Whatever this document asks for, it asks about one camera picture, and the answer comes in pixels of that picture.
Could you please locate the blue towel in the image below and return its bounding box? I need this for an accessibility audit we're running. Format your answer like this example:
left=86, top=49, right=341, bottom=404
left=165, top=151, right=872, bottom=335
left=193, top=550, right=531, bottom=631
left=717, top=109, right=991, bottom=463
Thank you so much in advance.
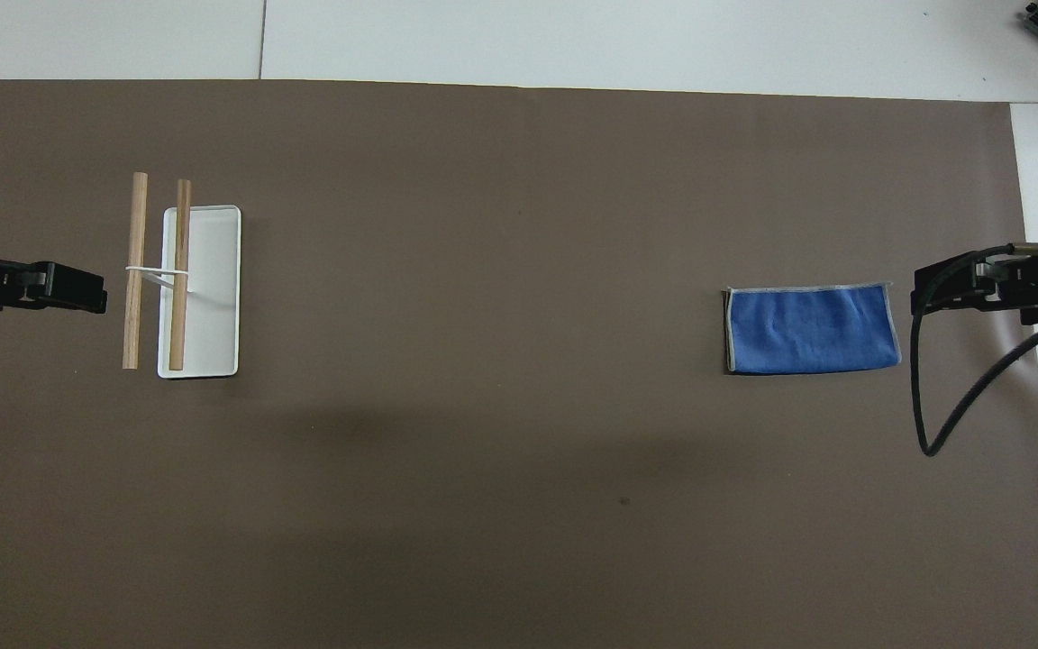
left=723, top=282, right=903, bottom=376

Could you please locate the white rack with wooden bars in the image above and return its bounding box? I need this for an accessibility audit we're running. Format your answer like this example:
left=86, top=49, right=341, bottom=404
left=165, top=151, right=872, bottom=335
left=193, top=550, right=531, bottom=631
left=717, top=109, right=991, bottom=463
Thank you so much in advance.
left=121, top=171, right=242, bottom=379

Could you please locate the black cable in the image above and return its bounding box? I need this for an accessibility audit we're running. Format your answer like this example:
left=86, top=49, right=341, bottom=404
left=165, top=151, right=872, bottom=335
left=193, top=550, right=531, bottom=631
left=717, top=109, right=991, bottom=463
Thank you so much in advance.
left=909, top=242, right=1038, bottom=458

